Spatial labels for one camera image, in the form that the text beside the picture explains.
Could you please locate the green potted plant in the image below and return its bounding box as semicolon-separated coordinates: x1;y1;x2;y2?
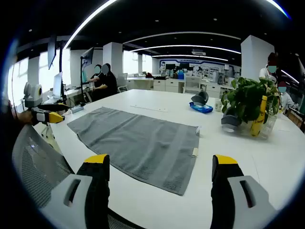
221;76;281;125

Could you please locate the grey tape roll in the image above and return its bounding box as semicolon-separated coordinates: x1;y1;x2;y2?
221;107;243;133

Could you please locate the clear plastic bottle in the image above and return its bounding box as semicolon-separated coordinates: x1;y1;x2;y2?
261;111;280;139

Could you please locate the blue wipes packet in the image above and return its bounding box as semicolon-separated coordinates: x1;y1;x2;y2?
189;102;214;115

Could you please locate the person's left hand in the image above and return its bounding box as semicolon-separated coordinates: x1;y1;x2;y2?
17;111;33;125

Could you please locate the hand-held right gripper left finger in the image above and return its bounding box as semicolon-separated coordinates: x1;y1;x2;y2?
39;154;111;229

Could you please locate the grey towel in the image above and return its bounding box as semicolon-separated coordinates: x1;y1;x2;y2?
67;106;200;197

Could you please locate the white desktop monitor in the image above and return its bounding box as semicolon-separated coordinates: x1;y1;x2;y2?
52;71;64;99

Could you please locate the black hanging monitor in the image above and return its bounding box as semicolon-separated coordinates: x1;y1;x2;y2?
47;35;58;70

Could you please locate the white flat strip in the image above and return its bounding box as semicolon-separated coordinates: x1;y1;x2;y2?
130;104;168;113

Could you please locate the yellow bottle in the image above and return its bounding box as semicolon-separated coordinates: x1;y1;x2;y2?
250;95;268;138

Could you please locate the white table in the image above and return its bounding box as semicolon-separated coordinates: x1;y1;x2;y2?
33;89;305;229

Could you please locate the small metal block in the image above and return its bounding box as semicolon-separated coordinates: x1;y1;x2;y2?
71;104;85;114

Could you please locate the grey mesh office chair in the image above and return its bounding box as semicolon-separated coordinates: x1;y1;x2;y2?
11;125;143;229

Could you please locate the black monitor on pole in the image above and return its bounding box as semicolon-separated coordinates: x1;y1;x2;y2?
80;46;95;65

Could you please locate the white chair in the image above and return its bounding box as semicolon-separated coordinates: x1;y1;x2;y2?
184;76;202;94

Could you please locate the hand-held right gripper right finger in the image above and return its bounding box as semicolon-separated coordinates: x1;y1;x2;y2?
211;154;278;229

